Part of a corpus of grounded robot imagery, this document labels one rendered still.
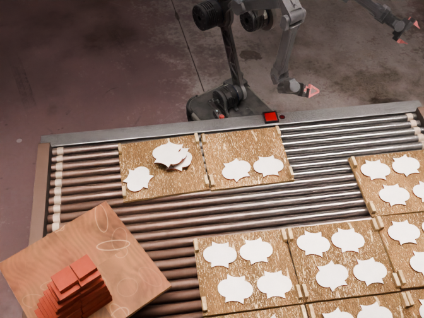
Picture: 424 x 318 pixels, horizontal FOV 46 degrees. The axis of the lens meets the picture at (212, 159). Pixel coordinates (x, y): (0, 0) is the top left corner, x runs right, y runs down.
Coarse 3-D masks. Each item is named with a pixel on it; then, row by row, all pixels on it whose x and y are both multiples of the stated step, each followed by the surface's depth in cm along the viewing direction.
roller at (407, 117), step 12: (348, 120) 268; (360, 120) 268; (372, 120) 269; (384, 120) 269; (396, 120) 270; (408, 120) 271; (216, 132) 261; (288, 132) 265; (96, 144) 254; (108, 144) 254
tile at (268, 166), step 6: (258, 156) 248; (270, 156) 248; (258, 162) 246; (264, 162) 246; (270, 162) 246; (276, 162) 246; (282, 162) 246; (258, 168) 243; (264, 168) 243; (270, 168) 243; (276, 168) 243; (282, 168) 243; (264, 174) 241; (270, 174) 241; (276, 174) 241
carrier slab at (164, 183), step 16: (128, 144) 253; (144, 144) 253; (160, 144) 253; (192, 144) 253; (128, 160) 246; (144, 160) 246; (192, 160) 247; (160, 176) 241; (176, 176) 241; (192, 176) 241; (128, 192) 234; (144, 192) 234; (160, 192) 235; (176, 192) 235; (192, 192) 236
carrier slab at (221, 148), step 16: (272, 128) 261; (208, 144) 254; (224, 144) 254; (240, 144) 254; (256, 144) 254; (272, 144) 254; (208, 160) 247; (224, 160) 247; (240, 160) 248; (256, 160) 248; (208, 176) 241; (256, 176) 242; (272, 176) 242; (288, 176) 242
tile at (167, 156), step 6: (156, 150) 242; (162, 150) 242; (168, 150) 242; (174, 150) 242; (156, 156) 239; (162, 156) 239; (168, 156) 239; (174, 156) 240; (180, 156) 240; (156, 162) 237; (162, 162) 237; (168, 162) 237; (174, 162) 237
